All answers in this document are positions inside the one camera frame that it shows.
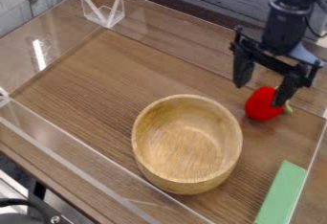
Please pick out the black metal table bracket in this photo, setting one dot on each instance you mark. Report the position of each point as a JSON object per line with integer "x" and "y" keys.
{"x": 48, "y": 214}

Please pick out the green rectangular block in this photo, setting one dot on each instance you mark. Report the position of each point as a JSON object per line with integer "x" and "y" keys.
{"x": 279, "y": 200}

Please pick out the clear acrylic front panel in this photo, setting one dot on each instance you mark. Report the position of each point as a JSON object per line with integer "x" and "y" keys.
{"x": 101, "y": 188}

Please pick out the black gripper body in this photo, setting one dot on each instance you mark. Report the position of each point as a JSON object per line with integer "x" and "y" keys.
{"x": 297, "y": 61}

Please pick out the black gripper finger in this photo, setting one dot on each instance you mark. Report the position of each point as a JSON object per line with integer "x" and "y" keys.
{"x": 285, "y": 90}
{"x": 243, "y": 66}

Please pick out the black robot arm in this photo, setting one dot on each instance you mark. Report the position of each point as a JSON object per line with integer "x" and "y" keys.
{"x": 277, "y": 49}

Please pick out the red plush strawberry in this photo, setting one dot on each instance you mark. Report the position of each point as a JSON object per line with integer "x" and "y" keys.
{"x": 259, "y": 108}

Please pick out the wooden bowl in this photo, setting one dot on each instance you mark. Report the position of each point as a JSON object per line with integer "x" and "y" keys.
{"x": 187, "y": 142}

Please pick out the clear acrylic corner bracket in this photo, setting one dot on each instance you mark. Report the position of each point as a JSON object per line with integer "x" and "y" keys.
{"x": 105, "y": 16}

